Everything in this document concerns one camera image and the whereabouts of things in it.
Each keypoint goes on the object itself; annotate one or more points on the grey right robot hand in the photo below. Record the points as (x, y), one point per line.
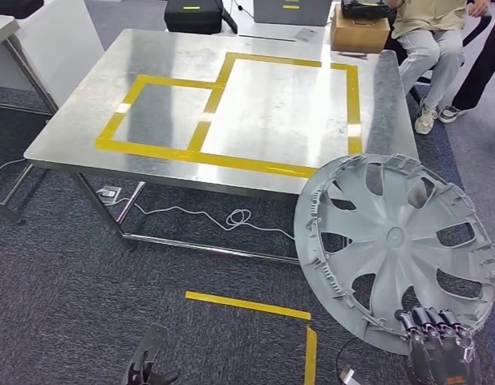
(439, 356)

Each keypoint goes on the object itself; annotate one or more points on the grey plastic wheel hubcap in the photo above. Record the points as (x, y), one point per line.
(387, 250)

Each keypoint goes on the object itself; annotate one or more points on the stainless steel workbench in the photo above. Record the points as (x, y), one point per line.
(271, 106)
(26, 79)

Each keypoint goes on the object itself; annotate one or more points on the torn yellow floor tape square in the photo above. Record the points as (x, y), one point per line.
(247, 304)

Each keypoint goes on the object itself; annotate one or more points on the person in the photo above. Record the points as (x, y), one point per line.
(427, 48)
(480, 74)

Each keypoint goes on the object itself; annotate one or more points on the brown cardboard box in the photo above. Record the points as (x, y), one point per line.
(357, 34)

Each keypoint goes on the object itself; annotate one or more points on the yellow tape rectangles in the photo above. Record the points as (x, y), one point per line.
(214, 158)

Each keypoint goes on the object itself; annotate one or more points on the black handheld controller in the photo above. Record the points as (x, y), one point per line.
(365, 8)

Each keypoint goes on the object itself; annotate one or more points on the small grey card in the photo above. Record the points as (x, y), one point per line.
(305, 34)

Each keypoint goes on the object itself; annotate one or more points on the grey laptop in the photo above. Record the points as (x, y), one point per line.
(291, 16)

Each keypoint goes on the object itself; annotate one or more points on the white power plug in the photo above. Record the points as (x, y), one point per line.
(109, 194)

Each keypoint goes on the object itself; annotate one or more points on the black carrying case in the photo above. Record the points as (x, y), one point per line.
(193, 18)
(14, 6)

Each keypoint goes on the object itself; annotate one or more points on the white partition board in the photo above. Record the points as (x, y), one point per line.
(63, 53)

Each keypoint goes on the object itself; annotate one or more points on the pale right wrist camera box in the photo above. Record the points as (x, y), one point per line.
(348, 375)

